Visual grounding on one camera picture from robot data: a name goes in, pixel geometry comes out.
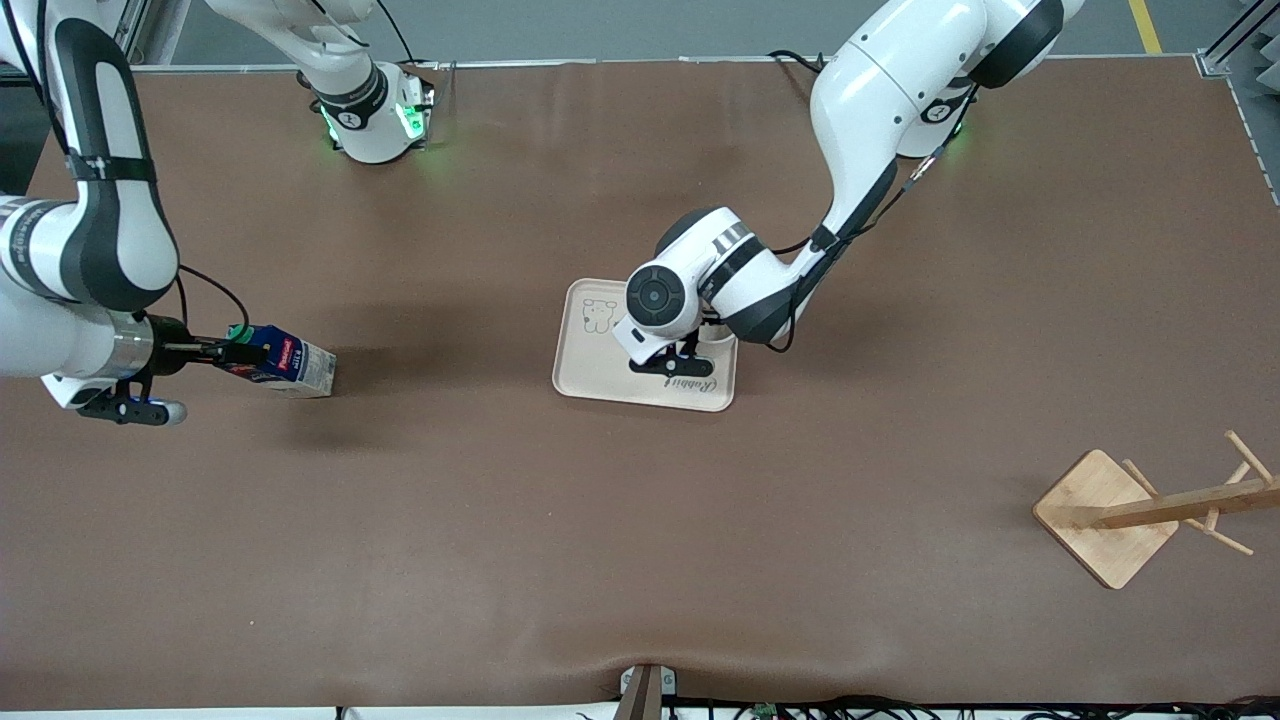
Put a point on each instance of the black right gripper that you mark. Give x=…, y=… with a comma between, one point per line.
x=168, y=346

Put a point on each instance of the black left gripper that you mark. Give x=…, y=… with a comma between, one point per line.
x=692, y=341

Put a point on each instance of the blue milk carton green cap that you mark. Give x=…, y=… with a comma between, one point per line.
x=295, y=365

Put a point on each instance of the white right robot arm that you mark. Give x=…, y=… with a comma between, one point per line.
x=100, y=240

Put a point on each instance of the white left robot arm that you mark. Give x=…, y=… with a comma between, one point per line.
x=880, y=100

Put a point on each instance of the cream tray with rabbit print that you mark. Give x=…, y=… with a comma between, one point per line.
x=600, y=375

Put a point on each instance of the wooden mug rack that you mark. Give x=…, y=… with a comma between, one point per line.
x=1100, y=520

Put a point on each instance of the aluminium camera mast profile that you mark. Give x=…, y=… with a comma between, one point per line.
x=647, y=692

